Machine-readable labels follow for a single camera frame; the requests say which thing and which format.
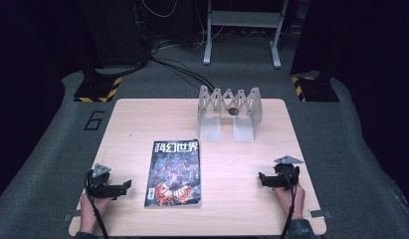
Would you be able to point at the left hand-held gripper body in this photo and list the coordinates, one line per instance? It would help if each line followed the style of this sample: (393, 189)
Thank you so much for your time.
(98, 181)

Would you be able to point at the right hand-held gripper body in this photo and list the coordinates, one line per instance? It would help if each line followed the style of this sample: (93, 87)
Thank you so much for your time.
(287, 172)

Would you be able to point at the dark illustrated magazine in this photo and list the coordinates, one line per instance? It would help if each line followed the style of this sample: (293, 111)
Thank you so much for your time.
(173, 174)

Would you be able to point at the grey expandable book stand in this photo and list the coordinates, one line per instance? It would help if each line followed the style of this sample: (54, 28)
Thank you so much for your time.
(225, 106)

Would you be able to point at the person's right hand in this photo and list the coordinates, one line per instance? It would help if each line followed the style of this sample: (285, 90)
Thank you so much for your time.
(285, 202)

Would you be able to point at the person's left hand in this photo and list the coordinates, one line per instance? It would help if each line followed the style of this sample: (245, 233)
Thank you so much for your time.
(91, 212)

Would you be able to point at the dark round table grommet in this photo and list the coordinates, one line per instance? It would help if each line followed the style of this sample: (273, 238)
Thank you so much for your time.
(233, 111)

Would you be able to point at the black yellow-striped stand base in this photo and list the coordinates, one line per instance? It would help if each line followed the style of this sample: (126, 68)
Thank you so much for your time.
(313, 89)
(99, 88)

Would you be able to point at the dark curtain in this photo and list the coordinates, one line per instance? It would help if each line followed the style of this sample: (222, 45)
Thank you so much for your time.
(374, 66)
(23, 83)

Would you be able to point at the dark equipment cabinet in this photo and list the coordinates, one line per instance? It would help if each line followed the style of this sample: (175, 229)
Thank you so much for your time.
(115, 30)

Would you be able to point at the white metal stand frame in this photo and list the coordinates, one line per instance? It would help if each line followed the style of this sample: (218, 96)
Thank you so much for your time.
(245, 18)

